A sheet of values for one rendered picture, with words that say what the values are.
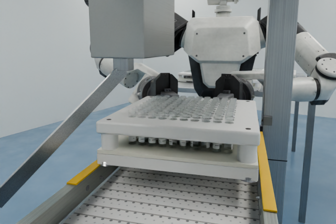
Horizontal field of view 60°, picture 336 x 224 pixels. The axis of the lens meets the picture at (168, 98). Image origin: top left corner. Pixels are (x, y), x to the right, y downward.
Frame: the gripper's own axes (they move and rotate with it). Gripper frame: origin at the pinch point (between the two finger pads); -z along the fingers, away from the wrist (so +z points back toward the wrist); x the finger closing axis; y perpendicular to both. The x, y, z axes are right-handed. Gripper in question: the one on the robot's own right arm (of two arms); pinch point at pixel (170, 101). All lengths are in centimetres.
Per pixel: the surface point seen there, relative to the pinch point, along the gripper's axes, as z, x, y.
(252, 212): -29.5, 11.2, -2.8
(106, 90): -9.1, -4.2, 15.3
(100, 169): -15.1, 8.3, 17.0
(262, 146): -15.3, 7.0, -14.1
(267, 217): -36.1, 7.8, -0.4
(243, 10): 412, -87, -267
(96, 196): -18.5, 11.3, 18.0
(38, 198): 166, 101, 53
